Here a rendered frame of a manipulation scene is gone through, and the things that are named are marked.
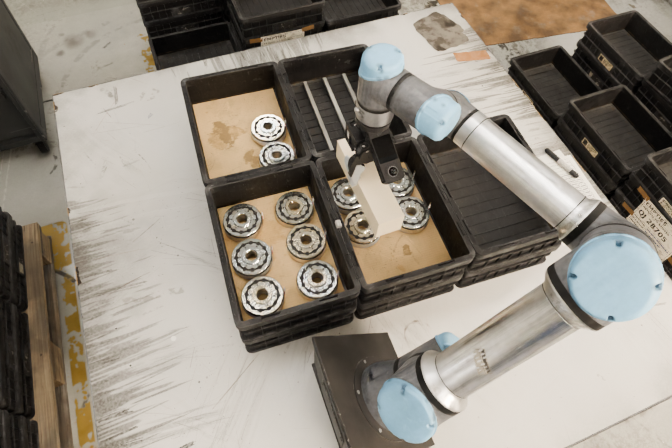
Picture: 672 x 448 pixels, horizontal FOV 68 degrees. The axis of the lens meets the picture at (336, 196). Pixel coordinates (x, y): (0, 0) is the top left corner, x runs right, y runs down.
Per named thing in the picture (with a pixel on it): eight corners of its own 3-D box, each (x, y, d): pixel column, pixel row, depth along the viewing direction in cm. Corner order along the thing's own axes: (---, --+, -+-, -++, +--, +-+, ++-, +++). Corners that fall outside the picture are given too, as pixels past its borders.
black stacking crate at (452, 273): (464, 276, 132) (476, 257, 123) (359, 308, 126) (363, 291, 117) (407, 160, 152) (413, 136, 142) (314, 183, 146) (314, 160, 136)
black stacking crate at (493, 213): (562, 246, 138) (580, 226, 129) (466, 275, 132) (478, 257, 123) (494, 138, 158) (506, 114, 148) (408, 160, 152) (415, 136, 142)
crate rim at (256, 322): (362, 295, 118) (363, 291, 116) (237, 333, 112) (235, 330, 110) (313, 164, 138) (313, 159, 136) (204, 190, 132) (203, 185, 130)
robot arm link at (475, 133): (671, 244, 86) (458, 75, 101) (677, 259, 77) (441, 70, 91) (619, 288, 91) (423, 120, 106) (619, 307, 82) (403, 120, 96)
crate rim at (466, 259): (475, 261, 124) (478, 257, 122) (362, 295, 118) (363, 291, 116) (413, 140, 144) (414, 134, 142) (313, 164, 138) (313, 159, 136)
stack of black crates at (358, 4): (371, 24, 286) (378, -31, 258) (393, 58, 272) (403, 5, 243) (305, 39, 277) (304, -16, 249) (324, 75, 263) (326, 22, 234)
